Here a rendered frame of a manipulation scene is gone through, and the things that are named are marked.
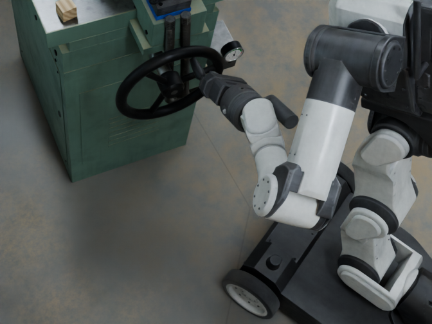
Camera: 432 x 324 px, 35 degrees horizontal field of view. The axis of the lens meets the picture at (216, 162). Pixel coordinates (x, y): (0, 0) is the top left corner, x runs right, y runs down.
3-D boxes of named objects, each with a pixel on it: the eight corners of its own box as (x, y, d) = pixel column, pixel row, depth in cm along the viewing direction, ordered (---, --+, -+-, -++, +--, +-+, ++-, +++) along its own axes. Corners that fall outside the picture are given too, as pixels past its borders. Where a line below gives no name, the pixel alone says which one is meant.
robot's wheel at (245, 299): (225, 259, 225) (234, 288, 240) (216, 271, 223) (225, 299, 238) (278, 287, 215) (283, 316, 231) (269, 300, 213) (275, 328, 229)
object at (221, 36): (211, 74, 209) (215, 59, 201) (195, 42, 213) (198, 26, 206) (236, 66, 211) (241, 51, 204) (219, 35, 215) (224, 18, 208)
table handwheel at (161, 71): (195, 119, 192) (102, 130, 174) (167, 61, 198) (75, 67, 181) (247, 53, 171) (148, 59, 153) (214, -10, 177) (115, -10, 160)
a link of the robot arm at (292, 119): (236, 139, 157) (260, 165, 148) (222, 103, 149) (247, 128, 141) (278, 114, 158) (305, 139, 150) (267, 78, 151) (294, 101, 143)
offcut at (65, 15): (56, 11, 166) (54, 1, 163) (69, 6, 168) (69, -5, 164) (63, 22, 165) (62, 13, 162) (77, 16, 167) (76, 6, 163)
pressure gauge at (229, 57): (221, 67, 202) (225, 51, 194) (216, 57, 203) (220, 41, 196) (240, 62, 204) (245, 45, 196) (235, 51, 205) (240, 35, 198)
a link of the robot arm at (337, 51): (376, 119, 123) (398, 45, 122) (357, 108, 115) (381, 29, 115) (318, 106, 129) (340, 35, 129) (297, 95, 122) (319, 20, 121)
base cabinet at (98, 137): (70, 184, 244) (61, 76, 181) (18, 54, 264) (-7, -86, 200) (187, 145, 258) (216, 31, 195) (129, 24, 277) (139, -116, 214)
